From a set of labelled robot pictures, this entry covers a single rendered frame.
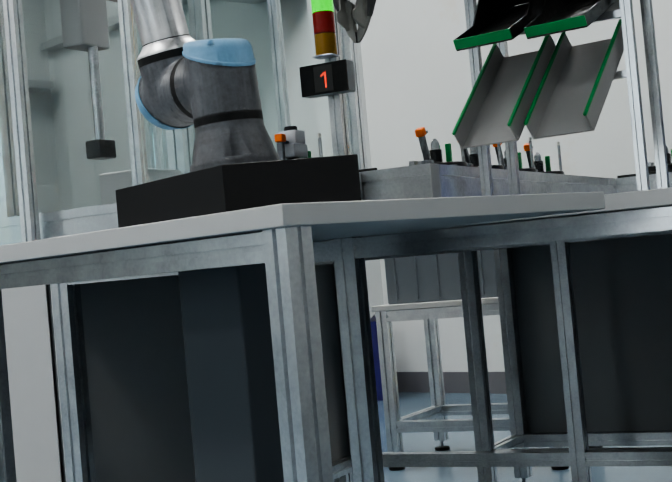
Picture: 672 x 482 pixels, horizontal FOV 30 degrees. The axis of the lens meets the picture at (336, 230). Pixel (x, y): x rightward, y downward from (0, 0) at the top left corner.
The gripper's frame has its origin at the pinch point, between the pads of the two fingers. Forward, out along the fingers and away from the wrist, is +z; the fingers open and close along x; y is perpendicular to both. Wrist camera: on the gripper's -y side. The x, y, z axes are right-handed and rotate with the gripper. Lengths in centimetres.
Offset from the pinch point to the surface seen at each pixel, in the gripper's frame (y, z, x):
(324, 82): -28.8, 3.1, -23.7
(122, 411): -17, 75, -80
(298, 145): -18.6, 17.6, -26.2
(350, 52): -127, -21, -65
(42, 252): 69, 38, -25
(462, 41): -11.8, 2.4, 17.2
